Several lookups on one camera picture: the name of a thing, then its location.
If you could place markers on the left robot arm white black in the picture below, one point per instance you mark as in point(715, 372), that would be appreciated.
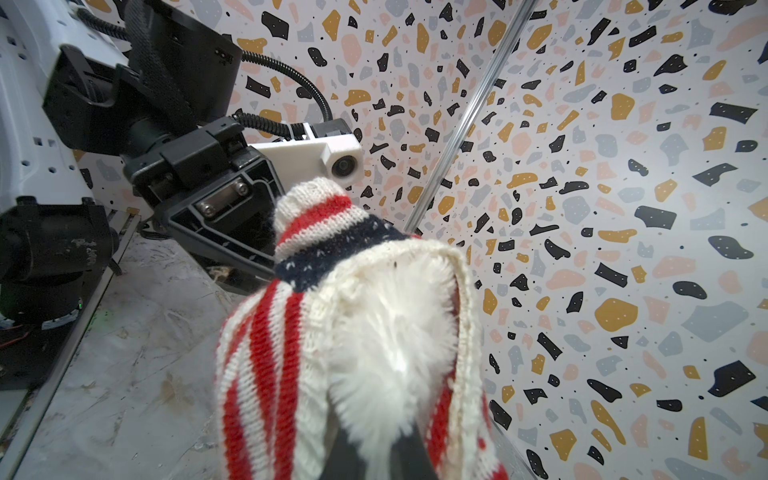
point(153, 92)

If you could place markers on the red white striped knit sweater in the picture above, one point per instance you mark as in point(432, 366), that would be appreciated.
point(272, 360)

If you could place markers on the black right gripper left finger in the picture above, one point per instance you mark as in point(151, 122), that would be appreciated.
point(342, 459)

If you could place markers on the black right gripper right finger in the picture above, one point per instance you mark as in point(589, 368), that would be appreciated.
point(409, 459)

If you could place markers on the white plush teddy bear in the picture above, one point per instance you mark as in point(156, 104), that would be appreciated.
point(395, 340)

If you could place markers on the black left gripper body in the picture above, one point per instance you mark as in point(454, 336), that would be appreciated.
point(212, 193)

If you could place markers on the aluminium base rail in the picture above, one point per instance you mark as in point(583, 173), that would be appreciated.
point(34, 358)

